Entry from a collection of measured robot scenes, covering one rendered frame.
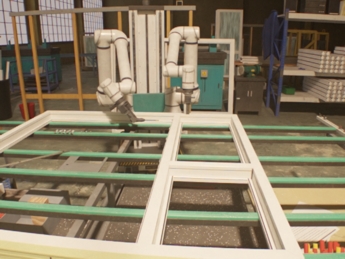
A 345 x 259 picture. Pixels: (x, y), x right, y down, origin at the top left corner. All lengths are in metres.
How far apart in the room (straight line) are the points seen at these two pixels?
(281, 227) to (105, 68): 2.03
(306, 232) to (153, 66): 2.11
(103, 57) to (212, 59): 3.37
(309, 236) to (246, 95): 4.34
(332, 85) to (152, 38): 3.81
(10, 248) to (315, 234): 1.23
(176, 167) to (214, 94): 4.50
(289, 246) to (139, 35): 2.42
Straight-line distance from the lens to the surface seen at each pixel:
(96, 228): 1.53
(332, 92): 5.75
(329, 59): 5.77
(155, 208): 0.98
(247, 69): 5.55
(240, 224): 1.09
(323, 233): 1.49
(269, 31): 6.39
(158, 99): 2.87
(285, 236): 0.91
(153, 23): 2.89
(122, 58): 2.26
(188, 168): 1.27
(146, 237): 0.86
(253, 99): 5.58
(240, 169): 1.29
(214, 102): 5.73
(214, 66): 5.63
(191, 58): 2.61
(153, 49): 2.89
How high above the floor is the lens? 1.49
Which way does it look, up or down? 19 degrees down
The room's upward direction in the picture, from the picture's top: straight up
